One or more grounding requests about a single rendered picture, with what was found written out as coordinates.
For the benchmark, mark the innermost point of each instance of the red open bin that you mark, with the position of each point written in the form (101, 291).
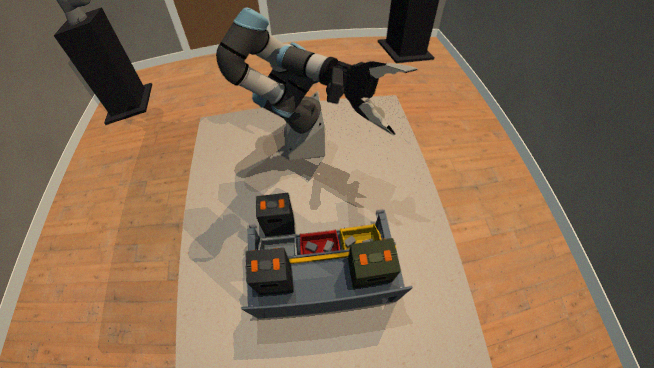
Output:
(320, 239)

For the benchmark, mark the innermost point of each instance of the orange flat bar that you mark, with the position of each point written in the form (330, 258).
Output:
(318, 258)

